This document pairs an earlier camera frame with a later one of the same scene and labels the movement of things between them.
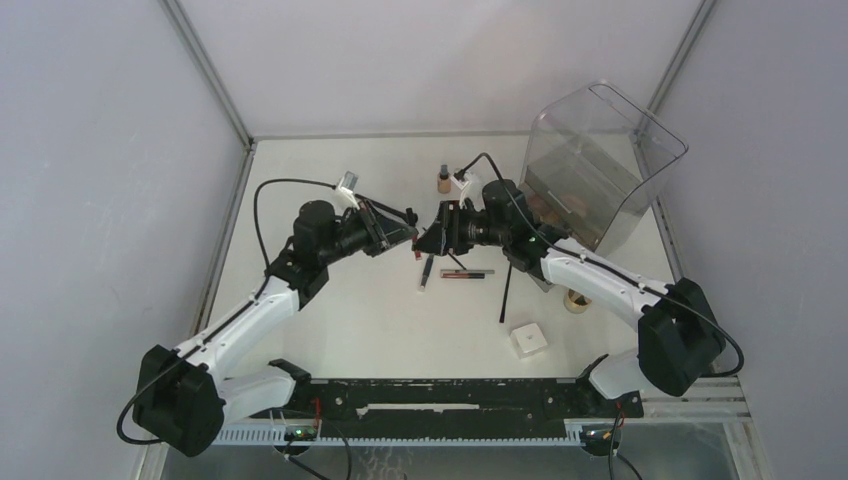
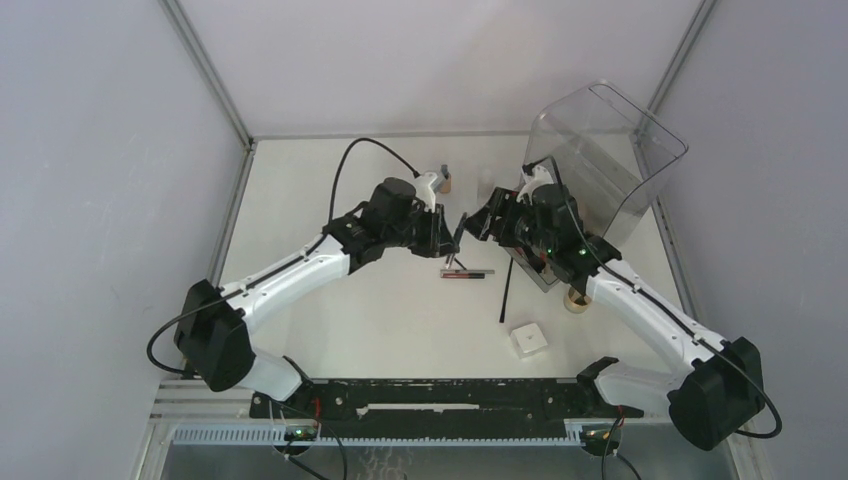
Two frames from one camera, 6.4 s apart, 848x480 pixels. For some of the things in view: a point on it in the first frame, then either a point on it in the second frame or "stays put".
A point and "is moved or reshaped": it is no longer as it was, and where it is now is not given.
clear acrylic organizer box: (590, 165) stays put
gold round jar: (576, 302) stays put
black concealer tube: (427, 270) is moved or reshaped
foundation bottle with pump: (444, 180) stays put
